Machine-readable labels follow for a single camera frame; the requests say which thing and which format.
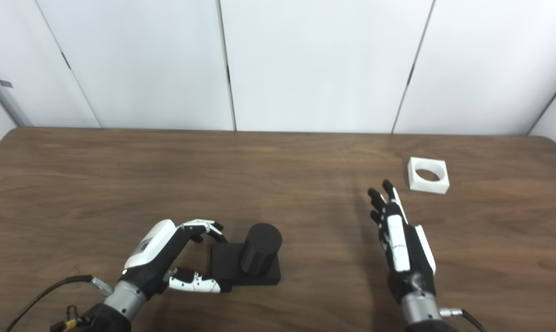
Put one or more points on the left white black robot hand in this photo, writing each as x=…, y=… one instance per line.
x=153, y=253

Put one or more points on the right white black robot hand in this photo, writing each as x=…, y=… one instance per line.
x=405, y=249

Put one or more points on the white square piece with hole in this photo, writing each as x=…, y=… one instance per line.
x=428, y=185

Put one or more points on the black peg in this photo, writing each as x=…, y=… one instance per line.
x=255, y=251

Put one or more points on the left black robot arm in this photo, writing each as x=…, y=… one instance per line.
x=107, y=309

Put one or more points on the grey wall corner post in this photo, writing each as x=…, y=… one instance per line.
x=3, y=99

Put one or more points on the small grey label on post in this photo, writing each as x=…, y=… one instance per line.
x=5, y=83

